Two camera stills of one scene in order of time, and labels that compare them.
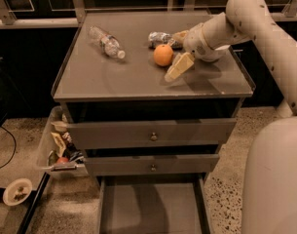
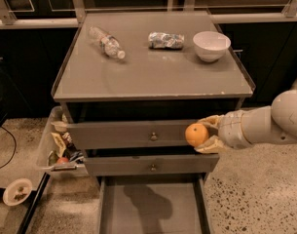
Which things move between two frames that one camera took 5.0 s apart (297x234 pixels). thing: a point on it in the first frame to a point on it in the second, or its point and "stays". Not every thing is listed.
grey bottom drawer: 154,205 stays
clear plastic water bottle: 108,43 stays
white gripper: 194,42 to 231,130
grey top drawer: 152,134 stays
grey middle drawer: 152,165 stays
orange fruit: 163,55 to 196,134
